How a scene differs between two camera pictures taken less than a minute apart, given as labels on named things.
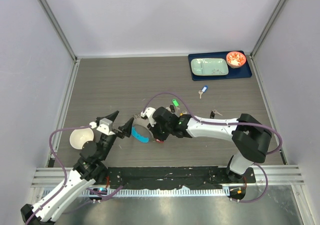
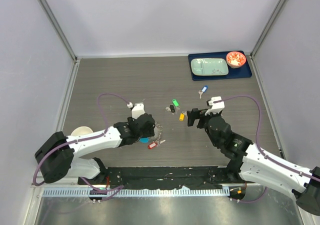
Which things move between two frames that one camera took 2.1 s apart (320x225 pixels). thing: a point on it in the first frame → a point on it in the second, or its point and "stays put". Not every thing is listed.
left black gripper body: (111, 138) → (149, 133)
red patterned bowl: (235, 59) stays put
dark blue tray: (244, 71) stays put
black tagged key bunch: (172, 109) stays put
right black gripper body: (162, 132) → (203, 122)
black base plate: (178, 178) stays put
